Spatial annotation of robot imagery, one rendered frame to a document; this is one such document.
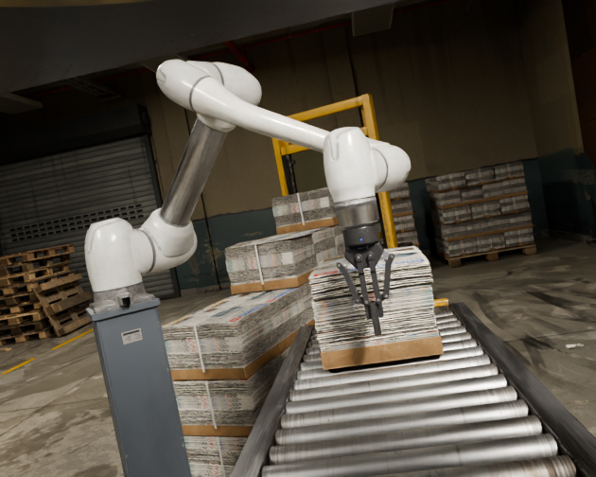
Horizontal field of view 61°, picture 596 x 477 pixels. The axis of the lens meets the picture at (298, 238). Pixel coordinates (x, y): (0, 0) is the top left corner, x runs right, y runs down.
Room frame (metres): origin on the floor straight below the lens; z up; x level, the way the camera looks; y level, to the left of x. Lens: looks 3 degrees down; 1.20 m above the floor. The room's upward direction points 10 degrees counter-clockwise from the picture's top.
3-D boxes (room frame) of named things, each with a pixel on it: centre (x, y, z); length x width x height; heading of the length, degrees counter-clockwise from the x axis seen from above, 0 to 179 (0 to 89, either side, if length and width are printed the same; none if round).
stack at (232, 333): (2.48, 0.20, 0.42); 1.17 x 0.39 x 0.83; 154
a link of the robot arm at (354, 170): (1.10, -0.14, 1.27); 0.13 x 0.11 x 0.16; 142
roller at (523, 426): (0.83, -0.11, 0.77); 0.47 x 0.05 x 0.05; 82
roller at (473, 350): (1.21, -0.16, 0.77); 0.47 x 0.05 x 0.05; 82
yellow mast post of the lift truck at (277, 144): (3.67, 0.00, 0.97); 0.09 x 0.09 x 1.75; 64
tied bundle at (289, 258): (2.59, 0.15, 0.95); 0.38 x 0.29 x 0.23; 66
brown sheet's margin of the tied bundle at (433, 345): (1.25, -0.15, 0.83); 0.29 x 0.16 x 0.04; 82
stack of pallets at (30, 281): (7.96, 4.23, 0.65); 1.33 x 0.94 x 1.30; 176
